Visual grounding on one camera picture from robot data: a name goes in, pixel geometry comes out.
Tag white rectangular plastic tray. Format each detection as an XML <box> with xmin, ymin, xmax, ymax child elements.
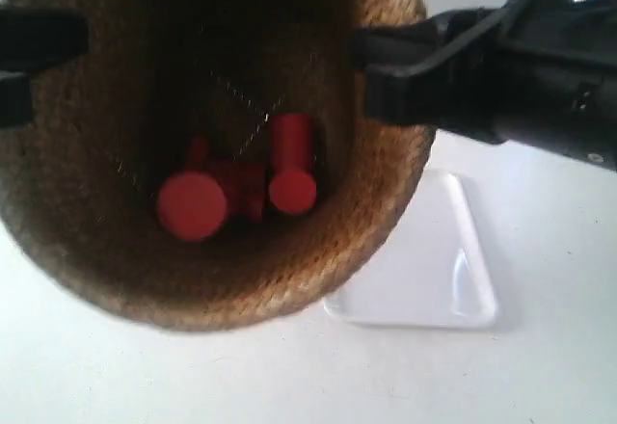
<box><xmin>323</xmin><ymin>170</ymin><xmax>498</xmax><ymax>330</ymax></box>

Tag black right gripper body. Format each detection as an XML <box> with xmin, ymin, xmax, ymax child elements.
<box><xmin>435</xmin><ymin>0</ymin><xmax>616</xmax><ymax>171</ymax></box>

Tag large red cylinder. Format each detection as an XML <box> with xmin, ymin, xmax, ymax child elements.
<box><xmin>156</xmin><ymin>135</ymin><xmax>228</xmax><ymax>243</ymax></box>

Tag brown woven wicker basket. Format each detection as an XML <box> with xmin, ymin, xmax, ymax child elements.
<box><xmin>1</xmin><ymin>0</ymin><xmax>435</xmax><ymax>331</ymax></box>

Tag small red block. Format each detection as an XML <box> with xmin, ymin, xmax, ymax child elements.
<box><xmin>206</xmin><ymin>159</ymin><xmax>267</xmax><ymax>204</ymax></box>

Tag medium red cylinder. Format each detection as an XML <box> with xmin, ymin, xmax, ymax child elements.
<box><xmin>269</xmin><ymin>113</ymin><xmax>317</xmax><ymax>215</ymax></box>

